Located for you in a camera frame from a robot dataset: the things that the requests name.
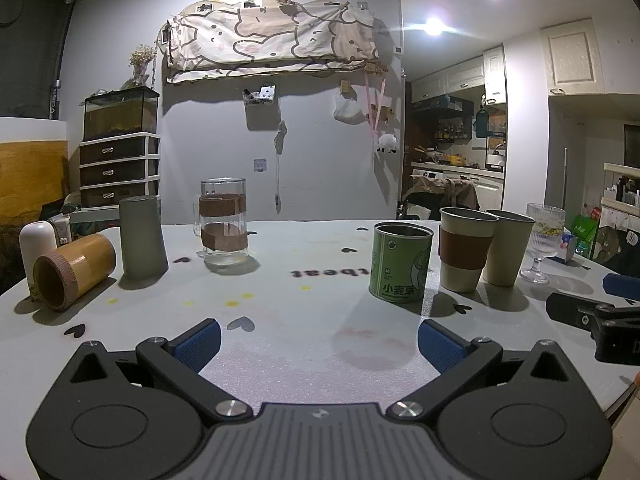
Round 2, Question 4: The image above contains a printed blanket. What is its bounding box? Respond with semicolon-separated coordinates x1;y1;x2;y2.
161;0;381;84

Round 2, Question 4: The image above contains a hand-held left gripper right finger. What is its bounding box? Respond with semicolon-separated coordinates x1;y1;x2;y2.
387;319;583;421

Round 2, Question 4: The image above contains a white bottle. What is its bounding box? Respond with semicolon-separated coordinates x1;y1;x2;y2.
19;221;59;283

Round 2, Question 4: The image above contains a beige cup with brown sleeve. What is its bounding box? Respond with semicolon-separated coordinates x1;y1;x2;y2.
438;207;500;294

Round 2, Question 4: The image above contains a yellow wooden board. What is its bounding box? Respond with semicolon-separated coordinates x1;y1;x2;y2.
0;139;69;223

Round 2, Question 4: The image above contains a bamboo cup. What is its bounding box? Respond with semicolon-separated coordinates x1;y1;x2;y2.
33;233;117;312

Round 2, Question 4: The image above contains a white washing machine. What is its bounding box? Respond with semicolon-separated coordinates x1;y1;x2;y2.
411;167;504;211

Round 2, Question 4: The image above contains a chair with brown jacket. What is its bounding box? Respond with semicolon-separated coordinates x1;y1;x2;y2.
403;175;481;220

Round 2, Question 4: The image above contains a grey-green cup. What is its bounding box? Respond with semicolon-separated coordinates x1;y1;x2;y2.
118;196;169;281

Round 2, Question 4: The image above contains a plain beige cup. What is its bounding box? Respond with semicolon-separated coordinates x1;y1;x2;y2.
481;209;535;287

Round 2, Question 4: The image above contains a dried flower vase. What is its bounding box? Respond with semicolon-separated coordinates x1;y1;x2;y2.
129;44;157;88

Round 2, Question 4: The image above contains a glass goblet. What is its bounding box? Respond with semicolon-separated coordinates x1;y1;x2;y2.
519;203;567;285

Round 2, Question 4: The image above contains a white drawer unit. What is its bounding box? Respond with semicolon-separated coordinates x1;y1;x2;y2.
78;132;162;210

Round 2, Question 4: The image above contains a clear wall holder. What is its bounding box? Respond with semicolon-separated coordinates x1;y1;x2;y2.
243;85;277;107

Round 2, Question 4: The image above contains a black curtain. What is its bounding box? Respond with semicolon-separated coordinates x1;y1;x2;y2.
0;0;83;122

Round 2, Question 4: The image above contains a black range hood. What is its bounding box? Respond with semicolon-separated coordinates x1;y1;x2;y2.
411;93;475;117

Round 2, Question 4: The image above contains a white wall cabinet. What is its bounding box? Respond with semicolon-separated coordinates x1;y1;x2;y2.
540;17;640;97

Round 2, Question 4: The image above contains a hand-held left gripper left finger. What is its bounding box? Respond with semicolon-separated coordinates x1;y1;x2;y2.
55;318;254;423

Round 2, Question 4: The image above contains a white plastic bag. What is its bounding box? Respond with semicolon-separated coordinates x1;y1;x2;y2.
333;94;364;124

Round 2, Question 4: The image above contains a glass mug with cork sleeve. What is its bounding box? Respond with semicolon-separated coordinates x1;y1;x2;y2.
193;177;250;267

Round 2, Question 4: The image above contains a green bag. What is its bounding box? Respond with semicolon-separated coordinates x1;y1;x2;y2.
571;213;601;256

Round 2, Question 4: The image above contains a blue carton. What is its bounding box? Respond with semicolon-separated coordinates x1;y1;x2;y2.
558;232;580;264

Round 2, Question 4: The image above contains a hanging grey cable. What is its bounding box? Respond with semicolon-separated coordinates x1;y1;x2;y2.
273;120;289;215

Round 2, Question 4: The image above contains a green tin can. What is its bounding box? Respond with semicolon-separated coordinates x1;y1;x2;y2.
368;222;434;304

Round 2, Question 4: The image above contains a glass fish tank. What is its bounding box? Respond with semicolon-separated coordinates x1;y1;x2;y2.
81;86;161;142

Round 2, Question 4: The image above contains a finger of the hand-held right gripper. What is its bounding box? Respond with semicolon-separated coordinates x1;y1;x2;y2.
545;292;618;332
602;273;640;307

